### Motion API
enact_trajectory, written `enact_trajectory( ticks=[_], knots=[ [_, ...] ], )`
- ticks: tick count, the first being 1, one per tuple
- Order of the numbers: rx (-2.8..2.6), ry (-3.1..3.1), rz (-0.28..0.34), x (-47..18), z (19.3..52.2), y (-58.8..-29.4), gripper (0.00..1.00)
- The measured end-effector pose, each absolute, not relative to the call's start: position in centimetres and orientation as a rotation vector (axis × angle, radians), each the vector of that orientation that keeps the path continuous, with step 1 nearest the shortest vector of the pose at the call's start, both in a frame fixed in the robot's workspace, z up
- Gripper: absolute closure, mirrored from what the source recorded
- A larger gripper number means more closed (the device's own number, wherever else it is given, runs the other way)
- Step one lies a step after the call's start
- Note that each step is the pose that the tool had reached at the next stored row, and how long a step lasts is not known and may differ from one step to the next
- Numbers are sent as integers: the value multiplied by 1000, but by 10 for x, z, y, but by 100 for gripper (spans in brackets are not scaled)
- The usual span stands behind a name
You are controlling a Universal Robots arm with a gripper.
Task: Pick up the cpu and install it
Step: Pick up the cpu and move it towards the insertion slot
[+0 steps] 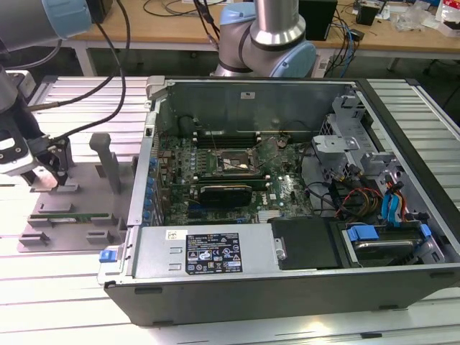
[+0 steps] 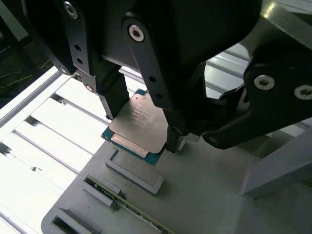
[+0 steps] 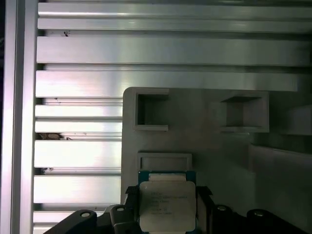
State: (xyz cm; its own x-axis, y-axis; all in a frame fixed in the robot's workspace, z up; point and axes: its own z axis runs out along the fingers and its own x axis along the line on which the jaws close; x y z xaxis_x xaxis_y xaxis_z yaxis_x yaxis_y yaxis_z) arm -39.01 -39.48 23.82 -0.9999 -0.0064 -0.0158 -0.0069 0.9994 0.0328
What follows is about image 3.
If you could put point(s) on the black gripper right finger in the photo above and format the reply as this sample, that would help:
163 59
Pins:
203 214

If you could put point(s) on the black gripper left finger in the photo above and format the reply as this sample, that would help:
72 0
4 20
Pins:
131 214

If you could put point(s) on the silver CPU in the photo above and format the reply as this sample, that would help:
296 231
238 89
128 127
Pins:
168 202

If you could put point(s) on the grey parts rack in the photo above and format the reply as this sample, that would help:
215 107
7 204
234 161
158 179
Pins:
207 146

